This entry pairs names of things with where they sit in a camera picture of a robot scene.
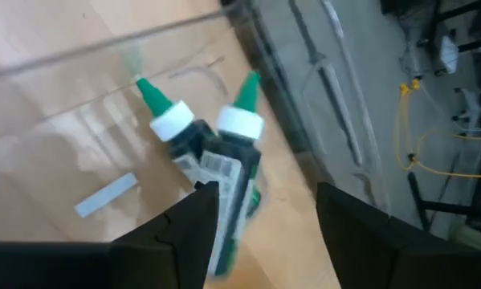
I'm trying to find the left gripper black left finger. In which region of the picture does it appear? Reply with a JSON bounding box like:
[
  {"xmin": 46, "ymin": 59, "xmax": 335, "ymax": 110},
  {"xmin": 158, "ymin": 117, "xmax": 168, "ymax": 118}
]
[{"xmin": 0, "ymin": 180, "xmax": 221, "ymax": 289}]

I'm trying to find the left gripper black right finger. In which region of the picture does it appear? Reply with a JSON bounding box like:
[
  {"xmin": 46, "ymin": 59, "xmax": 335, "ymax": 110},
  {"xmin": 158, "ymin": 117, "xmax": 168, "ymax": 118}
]
[{"xmin": 315, "ymin": 181, "xmax": 481, "ymax": 289}]

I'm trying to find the green paint bottle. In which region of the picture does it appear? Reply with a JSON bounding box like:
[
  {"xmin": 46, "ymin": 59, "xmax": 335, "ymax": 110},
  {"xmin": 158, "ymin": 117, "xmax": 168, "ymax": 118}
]
[
  {"xmin": 135, "ymin": 77, "xmax": 219, "ymax": 189},
  {"xmin": 206, "ymin": 70, "xmax": 265, "ymax": 278}
]

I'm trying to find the black metal stand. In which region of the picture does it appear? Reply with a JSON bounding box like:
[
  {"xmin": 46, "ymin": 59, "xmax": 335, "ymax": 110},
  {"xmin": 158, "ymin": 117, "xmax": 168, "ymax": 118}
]
[{"xmin": 406, "ymin": 170, "xmax": 481, "ymax": 242}]

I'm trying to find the white sticker strip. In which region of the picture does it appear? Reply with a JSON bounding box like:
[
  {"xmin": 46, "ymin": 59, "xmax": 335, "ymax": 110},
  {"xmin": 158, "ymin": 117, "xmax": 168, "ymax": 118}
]
[{"xmin": 74, "ymin": 172, "xmax": 139, "ymax": 219}]

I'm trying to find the clear plastic bin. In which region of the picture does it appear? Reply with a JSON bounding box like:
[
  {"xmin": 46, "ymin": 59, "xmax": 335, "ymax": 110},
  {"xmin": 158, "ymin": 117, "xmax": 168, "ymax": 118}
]
[{"xmin": 0, "ymin": 0, "xmax": 389, "ymax": 246}]

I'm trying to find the yellow floor cable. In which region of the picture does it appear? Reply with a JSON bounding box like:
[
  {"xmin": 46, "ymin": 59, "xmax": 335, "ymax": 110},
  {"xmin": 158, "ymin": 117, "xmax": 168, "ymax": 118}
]
[{"xmin": 393, "ymin": 78, "xmax": 481, "ymax": 181}]

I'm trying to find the black aluminium table frame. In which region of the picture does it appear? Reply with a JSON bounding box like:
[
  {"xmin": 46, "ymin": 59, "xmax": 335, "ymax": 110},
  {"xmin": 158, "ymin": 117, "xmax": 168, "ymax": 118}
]
[{"xmin": 219, "ymin": 0, "xmax": 337, "ymax": 189}]

